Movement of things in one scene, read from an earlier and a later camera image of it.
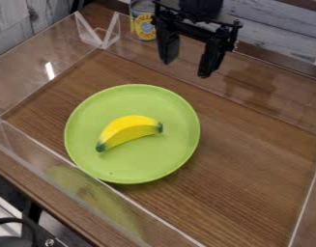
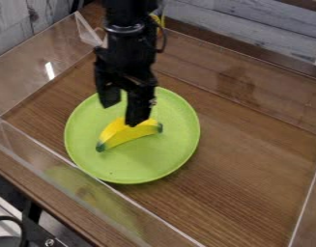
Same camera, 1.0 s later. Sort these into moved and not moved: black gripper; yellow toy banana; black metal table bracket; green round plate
Moved: black gripper
Not moved: black metal table bracket; green round plate; yellow toy banana
